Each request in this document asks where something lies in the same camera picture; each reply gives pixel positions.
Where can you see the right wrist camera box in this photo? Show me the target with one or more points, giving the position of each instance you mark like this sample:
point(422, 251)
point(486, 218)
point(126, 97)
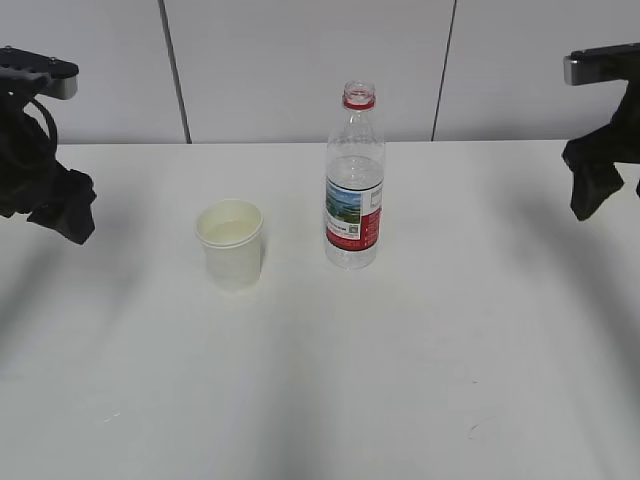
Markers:
point(602, 64)

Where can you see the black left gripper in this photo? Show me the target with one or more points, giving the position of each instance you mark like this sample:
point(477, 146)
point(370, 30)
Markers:
point(32, 182)

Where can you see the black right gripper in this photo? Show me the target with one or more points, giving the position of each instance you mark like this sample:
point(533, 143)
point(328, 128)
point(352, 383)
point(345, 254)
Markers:
point(592, 158)

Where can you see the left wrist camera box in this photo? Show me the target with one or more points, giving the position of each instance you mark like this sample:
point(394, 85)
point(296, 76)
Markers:
point(36, 74)

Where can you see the white paper cup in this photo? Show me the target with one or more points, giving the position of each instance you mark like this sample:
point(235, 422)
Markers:
point(230, 233)

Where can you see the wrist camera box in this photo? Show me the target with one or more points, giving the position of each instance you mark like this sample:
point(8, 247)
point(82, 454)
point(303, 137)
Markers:
point(602, 64)
point(36, 74)

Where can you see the clear plastic water bottle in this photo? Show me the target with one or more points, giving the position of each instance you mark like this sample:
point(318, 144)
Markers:
point(354, 178)

